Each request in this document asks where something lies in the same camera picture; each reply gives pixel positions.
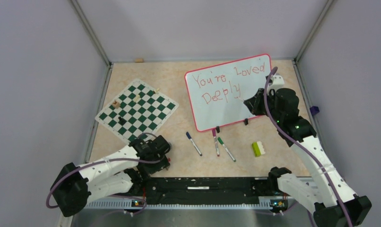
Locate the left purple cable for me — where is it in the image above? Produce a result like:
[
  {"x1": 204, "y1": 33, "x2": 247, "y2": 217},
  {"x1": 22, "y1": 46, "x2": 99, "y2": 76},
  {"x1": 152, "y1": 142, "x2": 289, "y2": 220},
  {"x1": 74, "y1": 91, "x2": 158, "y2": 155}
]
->
[{"x1": 46, "y1": 132, "x2": 166, "y2": 217}]

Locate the blue-capped marker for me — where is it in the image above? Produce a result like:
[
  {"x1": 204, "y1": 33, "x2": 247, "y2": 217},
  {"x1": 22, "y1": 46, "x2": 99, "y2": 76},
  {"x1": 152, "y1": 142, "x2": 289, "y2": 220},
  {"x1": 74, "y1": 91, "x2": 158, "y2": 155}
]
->
[{"x1": 186, "y1": 132, "x2": 203, "y2": 156}]

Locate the purple clip on frame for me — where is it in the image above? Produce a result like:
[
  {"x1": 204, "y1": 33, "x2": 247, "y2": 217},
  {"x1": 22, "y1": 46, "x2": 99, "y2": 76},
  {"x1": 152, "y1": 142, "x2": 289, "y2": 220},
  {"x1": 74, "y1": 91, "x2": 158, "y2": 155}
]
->
[{"x1": 309, "y1": 106, "x2": 320, "y2": 116}]

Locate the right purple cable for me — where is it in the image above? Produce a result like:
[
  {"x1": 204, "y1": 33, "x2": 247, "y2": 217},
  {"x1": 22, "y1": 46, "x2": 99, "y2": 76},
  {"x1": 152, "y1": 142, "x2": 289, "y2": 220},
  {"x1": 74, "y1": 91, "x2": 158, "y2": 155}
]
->
[{"x1": 263, "y1": 66, "x2": 354, "y2": 227}]

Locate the wooden block at wall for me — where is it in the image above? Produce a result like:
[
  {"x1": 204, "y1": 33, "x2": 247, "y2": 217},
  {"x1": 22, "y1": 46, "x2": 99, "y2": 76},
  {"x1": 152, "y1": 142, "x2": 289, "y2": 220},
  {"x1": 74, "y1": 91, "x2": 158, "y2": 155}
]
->
[{"x1": 134, "y1": 58, "x2": 144, "y2": 63}]

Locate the purple cable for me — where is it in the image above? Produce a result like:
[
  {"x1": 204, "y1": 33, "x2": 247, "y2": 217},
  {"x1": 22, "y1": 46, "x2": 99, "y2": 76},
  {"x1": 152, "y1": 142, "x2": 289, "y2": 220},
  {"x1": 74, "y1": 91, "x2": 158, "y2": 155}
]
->
[
  {"x1": 46, "y1": 132, "x2": 166, "y2": 217},
  {"x1": 263, "y1": 66, "x2": 354, "y2": 227}
]

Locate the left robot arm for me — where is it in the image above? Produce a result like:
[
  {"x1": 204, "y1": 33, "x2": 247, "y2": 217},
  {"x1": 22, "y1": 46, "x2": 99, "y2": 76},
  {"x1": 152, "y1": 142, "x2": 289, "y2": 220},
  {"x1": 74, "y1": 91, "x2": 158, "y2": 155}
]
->
[{"x1": 46, "y1": 135, "x2": 172, "y2": 217}]

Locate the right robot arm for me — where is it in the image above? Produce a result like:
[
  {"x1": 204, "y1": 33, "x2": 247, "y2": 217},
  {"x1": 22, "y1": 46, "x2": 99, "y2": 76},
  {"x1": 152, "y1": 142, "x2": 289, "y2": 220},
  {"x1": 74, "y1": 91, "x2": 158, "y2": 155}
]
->
[{"x1": 243, "y1": 88, "x2": 372, "y2": 227}]

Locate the black chess piece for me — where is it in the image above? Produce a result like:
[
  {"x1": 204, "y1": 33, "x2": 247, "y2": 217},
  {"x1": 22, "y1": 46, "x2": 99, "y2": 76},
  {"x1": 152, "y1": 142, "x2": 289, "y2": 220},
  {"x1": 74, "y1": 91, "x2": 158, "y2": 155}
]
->
[{"x1": 118, "y1": 116, "x2": 127, "y2": 125}]

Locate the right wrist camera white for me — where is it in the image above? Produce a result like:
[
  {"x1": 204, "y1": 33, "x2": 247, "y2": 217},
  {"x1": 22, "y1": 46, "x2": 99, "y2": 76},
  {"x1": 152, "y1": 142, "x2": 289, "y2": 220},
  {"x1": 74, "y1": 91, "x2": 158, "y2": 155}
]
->
[{"x1": 267, "y1": 73, "x2": 285, "y2": 93}]

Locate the green white toy block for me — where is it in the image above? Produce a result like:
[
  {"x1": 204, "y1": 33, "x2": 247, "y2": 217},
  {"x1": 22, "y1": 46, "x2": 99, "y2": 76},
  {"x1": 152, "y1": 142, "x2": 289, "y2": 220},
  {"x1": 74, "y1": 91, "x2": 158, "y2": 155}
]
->
[{"x1": 251, "y1": 141, "x2": 266, "y2": 157}]

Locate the pink-framed whiteboard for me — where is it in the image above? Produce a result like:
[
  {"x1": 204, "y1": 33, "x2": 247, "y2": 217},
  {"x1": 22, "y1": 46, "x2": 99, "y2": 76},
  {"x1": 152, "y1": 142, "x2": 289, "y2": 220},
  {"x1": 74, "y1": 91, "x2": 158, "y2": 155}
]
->
[{"x1": 184, "y1": 54, "x2": 271, "y2": 132}]

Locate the purple-capped marker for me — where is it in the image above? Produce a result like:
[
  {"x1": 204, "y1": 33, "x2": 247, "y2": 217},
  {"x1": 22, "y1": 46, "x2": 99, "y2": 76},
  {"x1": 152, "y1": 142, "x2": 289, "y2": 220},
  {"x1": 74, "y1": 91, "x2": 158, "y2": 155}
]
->
[{"x1": 212, "y1": 129, "x2": 220, "y2": 157}]

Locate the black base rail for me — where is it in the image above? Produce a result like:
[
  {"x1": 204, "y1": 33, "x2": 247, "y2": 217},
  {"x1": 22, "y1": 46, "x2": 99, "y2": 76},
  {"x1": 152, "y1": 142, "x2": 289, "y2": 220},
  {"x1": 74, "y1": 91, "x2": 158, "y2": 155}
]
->
[{"x1": 112, "y1": 177, "x2": 291, "y2": 206}]

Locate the green-capped marker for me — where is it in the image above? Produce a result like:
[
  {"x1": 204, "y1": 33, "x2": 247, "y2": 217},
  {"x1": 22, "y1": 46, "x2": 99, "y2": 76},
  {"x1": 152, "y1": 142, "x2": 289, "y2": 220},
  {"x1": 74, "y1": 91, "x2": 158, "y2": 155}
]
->
[{"x1": 218, "y1": 137, "x2": 236, "y2": 162}]

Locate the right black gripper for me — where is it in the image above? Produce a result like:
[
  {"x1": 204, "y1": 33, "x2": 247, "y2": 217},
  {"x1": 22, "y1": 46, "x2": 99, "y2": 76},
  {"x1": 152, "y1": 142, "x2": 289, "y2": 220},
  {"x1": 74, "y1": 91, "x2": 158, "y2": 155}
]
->
[{"x1": 245, "y1": 88, "x2": 283, "y2": 123}]

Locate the green white chessboard mat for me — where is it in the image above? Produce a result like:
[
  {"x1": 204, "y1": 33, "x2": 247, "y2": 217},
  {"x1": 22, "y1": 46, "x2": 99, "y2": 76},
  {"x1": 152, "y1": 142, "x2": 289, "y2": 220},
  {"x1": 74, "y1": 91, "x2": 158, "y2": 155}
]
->
[{"x1": 95, "y1": 79, "x2": 179, "y2": 144}]

